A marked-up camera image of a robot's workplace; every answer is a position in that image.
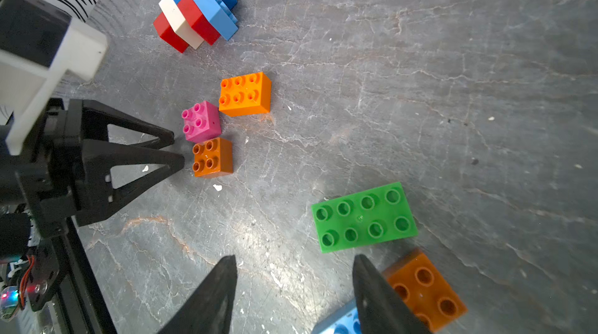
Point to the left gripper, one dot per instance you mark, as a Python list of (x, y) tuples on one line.
[(62, 174)]

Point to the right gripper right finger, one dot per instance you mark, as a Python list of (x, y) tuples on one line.
[(380, 308)]

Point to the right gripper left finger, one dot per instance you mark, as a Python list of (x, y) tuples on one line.
[(209, 308)]

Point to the green brick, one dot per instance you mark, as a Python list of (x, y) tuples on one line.
[(365, 218)]

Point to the pink square brick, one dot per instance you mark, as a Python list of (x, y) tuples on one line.
[(201, 122)]

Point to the orange rectangular brick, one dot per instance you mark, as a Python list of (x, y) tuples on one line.
[(245, 95)]

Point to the white rectangular brick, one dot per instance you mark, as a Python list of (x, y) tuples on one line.
[(179, 24)]

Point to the red rectangular brick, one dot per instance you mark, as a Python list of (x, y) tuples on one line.
[(198, 22)]

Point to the light blue vertical brick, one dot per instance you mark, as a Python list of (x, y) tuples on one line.
[(344, 320)]

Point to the small brown brick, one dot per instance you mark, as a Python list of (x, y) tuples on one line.
[(425, 291)]

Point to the brown square brick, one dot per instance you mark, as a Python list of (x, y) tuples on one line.
[(213, 158)]

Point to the small red square brick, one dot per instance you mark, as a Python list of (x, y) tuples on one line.
[(167, 34)]

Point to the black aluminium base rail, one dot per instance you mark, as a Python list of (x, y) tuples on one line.
[(63, 290)]

